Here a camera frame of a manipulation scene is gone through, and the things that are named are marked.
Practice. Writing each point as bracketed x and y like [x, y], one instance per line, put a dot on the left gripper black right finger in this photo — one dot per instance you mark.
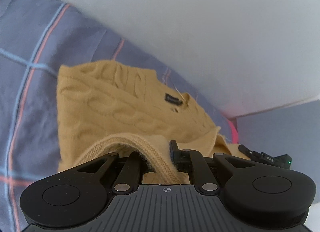
[253, 192]

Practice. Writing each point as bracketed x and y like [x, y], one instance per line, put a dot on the mustard cable-knit sweater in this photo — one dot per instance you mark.
[105, 107]

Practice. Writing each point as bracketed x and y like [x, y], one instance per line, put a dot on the blue plaid bed sheet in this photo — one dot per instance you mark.
[37, 37]

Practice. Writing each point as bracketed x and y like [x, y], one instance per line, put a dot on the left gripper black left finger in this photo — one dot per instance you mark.
[78, 195]

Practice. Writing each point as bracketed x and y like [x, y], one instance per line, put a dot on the pink object by bed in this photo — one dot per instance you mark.
[234, 133]

